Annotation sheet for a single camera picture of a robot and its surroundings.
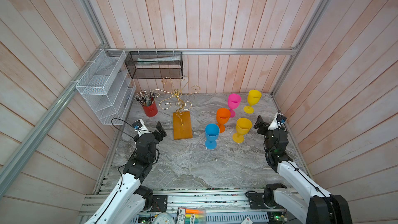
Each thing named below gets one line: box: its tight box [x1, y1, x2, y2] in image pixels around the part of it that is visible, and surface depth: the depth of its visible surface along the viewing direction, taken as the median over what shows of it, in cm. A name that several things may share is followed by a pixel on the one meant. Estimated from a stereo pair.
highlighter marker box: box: [176, 207, 207, 224], surface depth 70 cm
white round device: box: [151, 212, 176, 224], surface depth 69 cm
